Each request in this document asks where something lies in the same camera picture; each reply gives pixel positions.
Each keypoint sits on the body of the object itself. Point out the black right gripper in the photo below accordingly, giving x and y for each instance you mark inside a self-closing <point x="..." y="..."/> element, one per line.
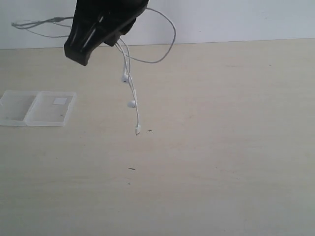
<point x="100" y="21"/>

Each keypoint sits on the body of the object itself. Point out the clear plastic storage case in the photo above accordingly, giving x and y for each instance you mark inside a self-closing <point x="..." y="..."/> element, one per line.
<point x="36" y="108"/>

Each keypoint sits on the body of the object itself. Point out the white wired earphones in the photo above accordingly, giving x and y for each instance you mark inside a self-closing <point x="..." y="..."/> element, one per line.
<point x="120" y="45"/>

